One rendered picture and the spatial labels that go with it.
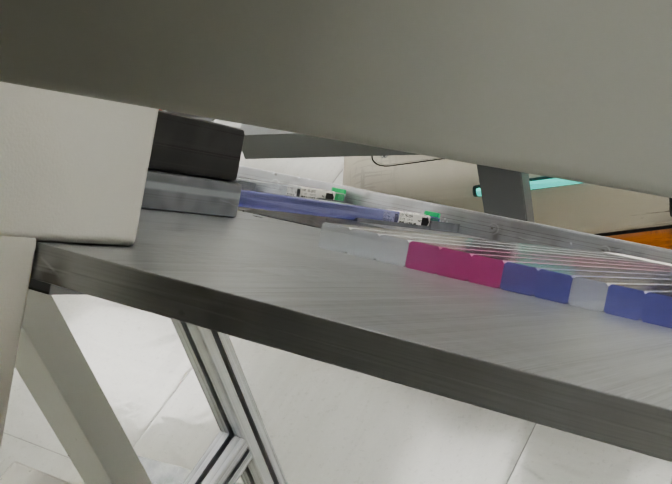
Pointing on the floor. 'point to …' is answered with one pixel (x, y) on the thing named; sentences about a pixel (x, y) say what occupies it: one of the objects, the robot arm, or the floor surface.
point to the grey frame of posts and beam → (368, 83)
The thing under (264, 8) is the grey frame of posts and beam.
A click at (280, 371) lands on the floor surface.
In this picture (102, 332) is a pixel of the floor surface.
